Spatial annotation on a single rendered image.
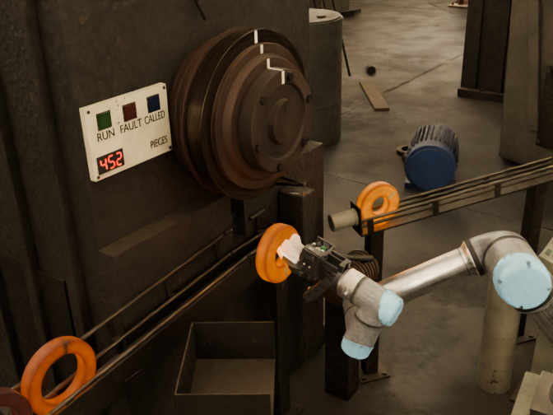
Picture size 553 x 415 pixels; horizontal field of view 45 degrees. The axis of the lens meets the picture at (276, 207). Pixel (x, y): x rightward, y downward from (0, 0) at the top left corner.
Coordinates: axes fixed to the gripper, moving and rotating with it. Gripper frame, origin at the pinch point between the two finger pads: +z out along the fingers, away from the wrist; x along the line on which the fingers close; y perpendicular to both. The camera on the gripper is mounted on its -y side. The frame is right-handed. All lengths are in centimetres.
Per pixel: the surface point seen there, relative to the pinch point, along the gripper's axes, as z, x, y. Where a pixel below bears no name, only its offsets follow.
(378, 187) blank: 2, -60, -9
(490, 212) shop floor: -7, -218, -91
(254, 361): -10.7, 17.9, -20.9
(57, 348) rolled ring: 18, 55, -10
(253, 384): -15.5, 24.4, -20.1
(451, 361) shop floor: -40, -83, -79
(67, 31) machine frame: 48, 28, 47
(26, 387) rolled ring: 18, 64, -16
